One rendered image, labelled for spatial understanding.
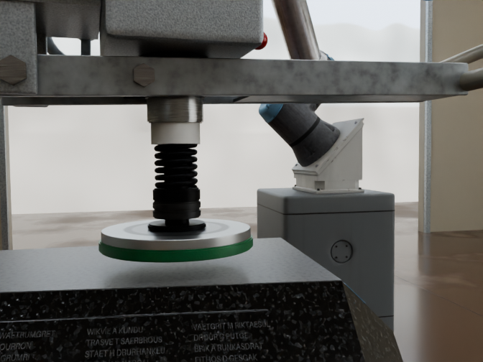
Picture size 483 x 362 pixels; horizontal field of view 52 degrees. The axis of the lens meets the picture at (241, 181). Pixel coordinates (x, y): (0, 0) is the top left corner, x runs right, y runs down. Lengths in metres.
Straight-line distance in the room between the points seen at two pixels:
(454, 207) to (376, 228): 5.08
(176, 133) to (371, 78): 0.30
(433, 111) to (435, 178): 0.83
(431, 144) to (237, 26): 6.01
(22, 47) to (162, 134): 0.20
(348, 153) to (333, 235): 0.29
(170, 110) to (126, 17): 0.14
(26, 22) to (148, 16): 0.14
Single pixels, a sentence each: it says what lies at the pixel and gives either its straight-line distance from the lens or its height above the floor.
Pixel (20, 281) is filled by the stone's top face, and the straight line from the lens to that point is 0.72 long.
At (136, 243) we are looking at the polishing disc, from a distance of 0.64.
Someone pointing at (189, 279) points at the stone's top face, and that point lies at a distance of 0.66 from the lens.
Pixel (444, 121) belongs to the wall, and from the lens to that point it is 6.69.
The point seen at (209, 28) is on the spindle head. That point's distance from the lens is 0.63.
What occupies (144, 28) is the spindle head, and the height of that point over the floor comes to 1.14.
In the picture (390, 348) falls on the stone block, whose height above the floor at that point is 0.73.
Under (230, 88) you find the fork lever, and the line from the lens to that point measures 0.68.
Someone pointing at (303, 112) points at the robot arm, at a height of 1.13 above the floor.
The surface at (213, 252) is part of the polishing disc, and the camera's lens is 0.63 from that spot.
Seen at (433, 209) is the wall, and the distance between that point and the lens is 6.64.
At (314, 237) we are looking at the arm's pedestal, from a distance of 1.66.
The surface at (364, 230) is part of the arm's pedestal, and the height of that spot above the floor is 0.73.
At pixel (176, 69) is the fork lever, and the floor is 1.10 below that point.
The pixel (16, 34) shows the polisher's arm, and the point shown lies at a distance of 0.64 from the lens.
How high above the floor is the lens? 0.98
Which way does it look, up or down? 3 degrees down
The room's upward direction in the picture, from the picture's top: 1 degrees counter-clockwise
